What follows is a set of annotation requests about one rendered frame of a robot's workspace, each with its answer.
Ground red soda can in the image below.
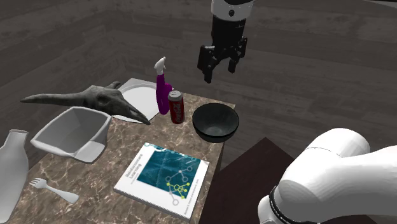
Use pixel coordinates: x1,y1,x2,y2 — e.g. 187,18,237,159
167,90,186,125

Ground white square basin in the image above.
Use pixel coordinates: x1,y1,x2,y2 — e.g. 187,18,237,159
30,106,113,164

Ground purple spray bottle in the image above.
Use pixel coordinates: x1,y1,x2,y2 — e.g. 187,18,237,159
154,56,174,116

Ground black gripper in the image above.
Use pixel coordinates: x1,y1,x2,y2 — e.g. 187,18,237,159
197,13,248,84

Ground white square plate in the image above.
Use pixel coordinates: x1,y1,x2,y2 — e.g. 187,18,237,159
111,78,161,123

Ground white book with teal cover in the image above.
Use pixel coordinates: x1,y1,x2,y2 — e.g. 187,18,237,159
113,142,211,221

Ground white fork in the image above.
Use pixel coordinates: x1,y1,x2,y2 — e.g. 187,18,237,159
29,178,80,204

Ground brown marble table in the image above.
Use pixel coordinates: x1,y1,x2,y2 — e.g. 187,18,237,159
6,78,237,224

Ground dark robot stand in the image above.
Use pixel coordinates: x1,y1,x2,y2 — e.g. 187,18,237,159
198,137,295,224

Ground black bowl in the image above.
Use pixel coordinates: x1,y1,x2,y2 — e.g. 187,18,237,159
192,102,240,144

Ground white vase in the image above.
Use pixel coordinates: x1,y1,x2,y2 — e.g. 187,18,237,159
0,129,30,224

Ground grey long-beaked animal skull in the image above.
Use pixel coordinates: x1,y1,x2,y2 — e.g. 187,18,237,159
20,81,152,126

